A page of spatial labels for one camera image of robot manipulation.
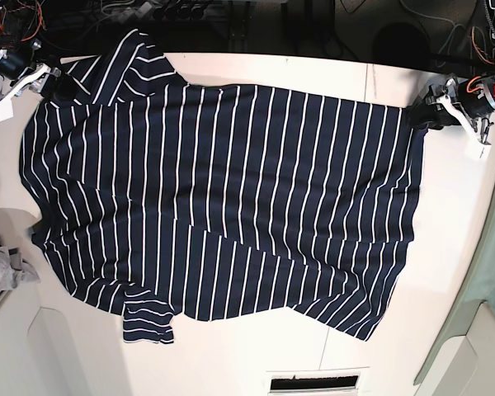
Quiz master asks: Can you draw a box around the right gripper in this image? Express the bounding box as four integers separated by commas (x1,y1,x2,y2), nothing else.
0,40,78,101

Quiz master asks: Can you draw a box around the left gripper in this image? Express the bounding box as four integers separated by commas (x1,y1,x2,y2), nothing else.
408,74,495,143

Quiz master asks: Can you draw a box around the navy white striped t-shirt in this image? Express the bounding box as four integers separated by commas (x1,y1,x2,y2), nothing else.
20,30,425,344

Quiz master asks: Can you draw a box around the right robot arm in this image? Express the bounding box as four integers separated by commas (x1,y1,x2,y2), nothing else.
0,1,79,102

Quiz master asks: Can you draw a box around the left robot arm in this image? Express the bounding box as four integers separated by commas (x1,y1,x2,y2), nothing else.
408,1,495,146

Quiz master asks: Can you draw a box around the pale green bin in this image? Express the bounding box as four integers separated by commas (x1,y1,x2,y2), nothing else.
414,102,495,387

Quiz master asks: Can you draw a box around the white slotted vent box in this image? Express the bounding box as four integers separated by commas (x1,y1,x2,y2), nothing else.
265,367,370,396

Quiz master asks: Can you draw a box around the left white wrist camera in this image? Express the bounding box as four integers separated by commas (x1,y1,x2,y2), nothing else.
464,140,492,162

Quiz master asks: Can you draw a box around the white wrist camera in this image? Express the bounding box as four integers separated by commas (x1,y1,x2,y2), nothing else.
0,99,14,122
464,140,492,162

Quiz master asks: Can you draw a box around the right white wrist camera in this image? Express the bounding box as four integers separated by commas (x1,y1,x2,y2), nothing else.
0,99,14,122

